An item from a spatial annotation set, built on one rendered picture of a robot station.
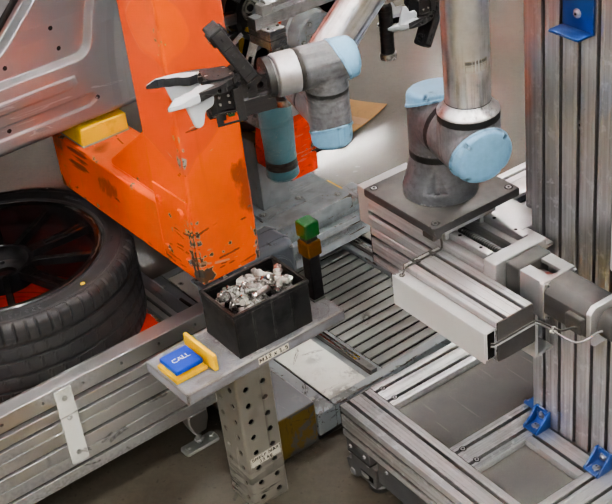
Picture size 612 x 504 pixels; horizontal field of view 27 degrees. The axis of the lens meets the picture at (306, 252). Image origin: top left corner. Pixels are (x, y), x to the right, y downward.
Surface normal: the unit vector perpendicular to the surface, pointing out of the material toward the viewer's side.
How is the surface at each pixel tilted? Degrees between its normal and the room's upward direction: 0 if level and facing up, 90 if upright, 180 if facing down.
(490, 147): 98
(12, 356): 90
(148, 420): 90
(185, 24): 90
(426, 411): 0
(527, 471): 0
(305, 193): 0
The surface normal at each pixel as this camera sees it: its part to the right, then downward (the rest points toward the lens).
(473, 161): 0.37, 0.58
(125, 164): -0.79, 0.40
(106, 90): 0.61, 0.38
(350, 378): -0.11, -0.83
